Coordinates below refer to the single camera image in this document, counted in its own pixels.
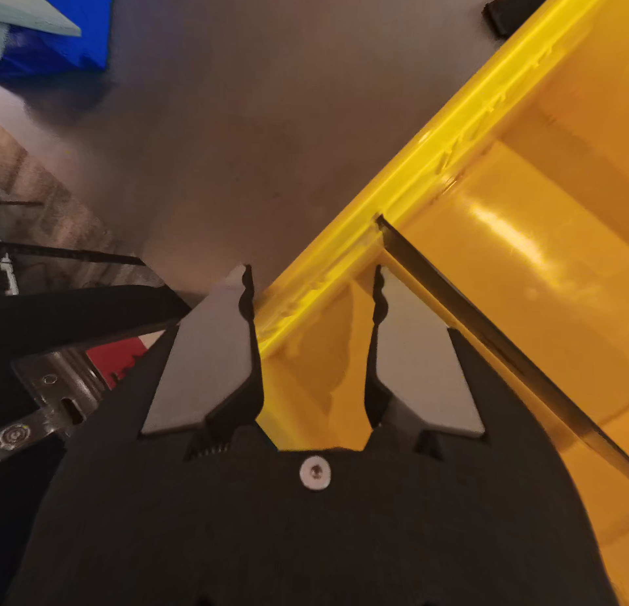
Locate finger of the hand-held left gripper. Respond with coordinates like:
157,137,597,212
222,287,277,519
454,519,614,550
0,0,82,37

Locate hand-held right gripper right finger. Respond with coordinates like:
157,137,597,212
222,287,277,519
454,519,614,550
364,265,487,452

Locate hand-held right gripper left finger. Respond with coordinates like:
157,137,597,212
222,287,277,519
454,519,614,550
142,264,265,457

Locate yellow plastic bin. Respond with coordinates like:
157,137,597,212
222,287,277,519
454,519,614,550
253,0,629,606

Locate blue plastic box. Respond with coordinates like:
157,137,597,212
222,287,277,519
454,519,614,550
0,0,115,78

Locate black bin divider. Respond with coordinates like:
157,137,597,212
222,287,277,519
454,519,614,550
376,215,629,476

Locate red object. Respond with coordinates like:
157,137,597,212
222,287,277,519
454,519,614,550
86,331,165,390

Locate woven grey fabric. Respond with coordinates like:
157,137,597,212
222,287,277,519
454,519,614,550
0,127,165,292

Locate black flat object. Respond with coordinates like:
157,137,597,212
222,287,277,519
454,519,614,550
483,0,571,39

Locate wide black strap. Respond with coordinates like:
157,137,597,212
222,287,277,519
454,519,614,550
0,284,192,366

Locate metal bracket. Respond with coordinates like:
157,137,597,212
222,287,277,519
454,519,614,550
0,348,109,461

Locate thin black strap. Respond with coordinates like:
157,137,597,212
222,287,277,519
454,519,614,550
0,241,146,267

